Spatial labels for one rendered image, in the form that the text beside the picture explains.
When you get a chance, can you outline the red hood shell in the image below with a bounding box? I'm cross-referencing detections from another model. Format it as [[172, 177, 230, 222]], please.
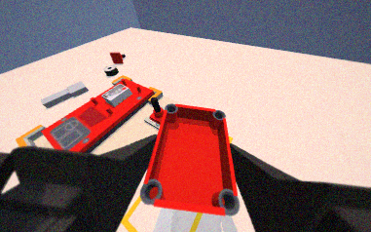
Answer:
[[139, 103, 241, 216]]

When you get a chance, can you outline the black toy wheel with white hub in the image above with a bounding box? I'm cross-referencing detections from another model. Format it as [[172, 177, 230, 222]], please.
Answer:
[[103, 65, 119, 76]]

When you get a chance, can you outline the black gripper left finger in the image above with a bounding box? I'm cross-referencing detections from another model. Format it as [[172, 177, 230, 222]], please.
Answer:
[[11, 135, 157, 232]]

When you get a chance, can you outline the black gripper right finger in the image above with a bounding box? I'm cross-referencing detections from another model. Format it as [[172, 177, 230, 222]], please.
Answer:
[[230, 143, 371, 232]]

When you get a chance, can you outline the yellow rectangular outline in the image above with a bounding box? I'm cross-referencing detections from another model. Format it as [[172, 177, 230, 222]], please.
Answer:
[[121, 136, 233, 232]]

